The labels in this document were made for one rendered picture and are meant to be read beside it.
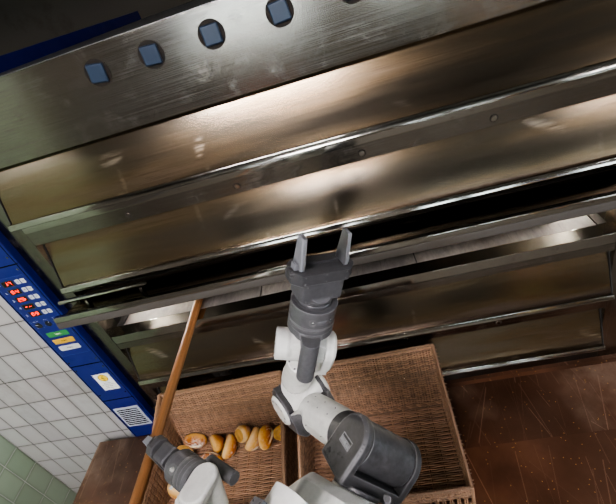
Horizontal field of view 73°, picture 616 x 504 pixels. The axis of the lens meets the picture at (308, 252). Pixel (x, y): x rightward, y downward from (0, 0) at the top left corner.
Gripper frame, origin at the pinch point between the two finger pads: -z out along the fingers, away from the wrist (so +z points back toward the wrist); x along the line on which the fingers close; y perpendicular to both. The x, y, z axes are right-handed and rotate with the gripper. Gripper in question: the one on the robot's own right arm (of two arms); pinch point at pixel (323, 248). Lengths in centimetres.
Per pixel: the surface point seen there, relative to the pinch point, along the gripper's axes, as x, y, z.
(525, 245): -89, 21, 26
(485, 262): -77, 24, 32
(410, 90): -40, 38, -18
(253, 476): -4, 30, 127
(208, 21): 6, 59, -27
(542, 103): -72, 23, -19
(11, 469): 94, 100, 180
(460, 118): -54, 32, -12
